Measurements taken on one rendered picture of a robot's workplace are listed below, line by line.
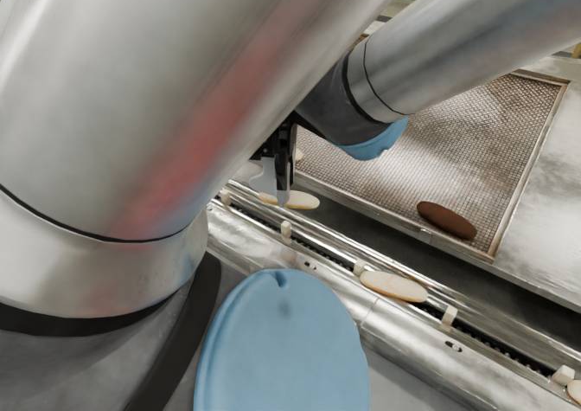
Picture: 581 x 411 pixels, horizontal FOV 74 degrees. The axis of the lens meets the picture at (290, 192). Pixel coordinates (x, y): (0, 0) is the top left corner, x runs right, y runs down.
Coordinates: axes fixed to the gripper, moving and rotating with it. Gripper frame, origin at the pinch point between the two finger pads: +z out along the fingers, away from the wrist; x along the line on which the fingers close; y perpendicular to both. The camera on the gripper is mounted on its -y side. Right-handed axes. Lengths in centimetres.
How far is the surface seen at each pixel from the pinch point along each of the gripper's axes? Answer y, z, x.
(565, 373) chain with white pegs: -36.8, 6.4, 20.0
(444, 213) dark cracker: -24.9, 2.9, -2.1
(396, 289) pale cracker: -17.6, 7.5, 10.4
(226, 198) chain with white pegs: 12.5, 7.3, -4.6
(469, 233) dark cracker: -28.3, 3.4, 1.3
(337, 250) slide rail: -8.7, 8.3, 3.7
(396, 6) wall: -46, 78, -389
